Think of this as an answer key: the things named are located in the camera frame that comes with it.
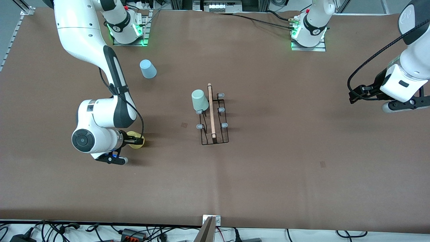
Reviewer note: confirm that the black orange connector box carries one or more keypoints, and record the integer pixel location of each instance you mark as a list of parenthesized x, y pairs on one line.
[(132, 234)]

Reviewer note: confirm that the white power strip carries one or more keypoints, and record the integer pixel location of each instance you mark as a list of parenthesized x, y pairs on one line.
[(220, 6)]

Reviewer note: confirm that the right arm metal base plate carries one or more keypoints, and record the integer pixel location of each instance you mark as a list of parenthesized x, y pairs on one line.
[(131, 44)]

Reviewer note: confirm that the pale green plastic cup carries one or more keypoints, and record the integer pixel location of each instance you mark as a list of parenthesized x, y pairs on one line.
[(200, 99)]

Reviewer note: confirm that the light blue plastic cup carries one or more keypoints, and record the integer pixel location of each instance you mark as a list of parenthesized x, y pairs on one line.
[(148, 70)]

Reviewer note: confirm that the power strip with plugs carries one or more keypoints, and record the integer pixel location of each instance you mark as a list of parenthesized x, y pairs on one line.
[(144, 4)]

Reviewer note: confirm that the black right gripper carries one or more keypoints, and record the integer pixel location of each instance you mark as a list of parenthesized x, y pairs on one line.
[(125, 138)]

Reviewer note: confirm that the grey box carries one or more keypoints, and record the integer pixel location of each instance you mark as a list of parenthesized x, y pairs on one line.
[(251, 240)]

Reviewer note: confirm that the silver metal bracket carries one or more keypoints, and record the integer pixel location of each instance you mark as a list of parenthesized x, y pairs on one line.
[(217, 220)]

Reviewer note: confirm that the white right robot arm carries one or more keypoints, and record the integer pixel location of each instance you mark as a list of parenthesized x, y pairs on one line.
[(77, 30)]

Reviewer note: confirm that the aluminium table edge rail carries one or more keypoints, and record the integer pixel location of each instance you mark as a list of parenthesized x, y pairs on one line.
[(11, 40)]

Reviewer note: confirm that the yellow plastic cup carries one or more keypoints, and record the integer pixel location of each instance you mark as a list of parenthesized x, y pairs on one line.
[(137, 146)]

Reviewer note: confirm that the black power adapter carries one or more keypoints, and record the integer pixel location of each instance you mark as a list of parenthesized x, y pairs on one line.
[(22, 238)]

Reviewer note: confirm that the grey camera stand pole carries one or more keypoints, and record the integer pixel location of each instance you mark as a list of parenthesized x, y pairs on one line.
[(205, 233)]

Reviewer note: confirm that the slanted aluminium extrusion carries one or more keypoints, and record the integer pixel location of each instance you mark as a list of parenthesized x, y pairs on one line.
[(385, 6)]

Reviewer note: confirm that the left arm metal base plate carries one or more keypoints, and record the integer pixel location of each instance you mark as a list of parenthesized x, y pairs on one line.
[(309, 49)]

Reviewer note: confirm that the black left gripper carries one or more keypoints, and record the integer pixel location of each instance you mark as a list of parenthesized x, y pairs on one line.
[(376, 88)]

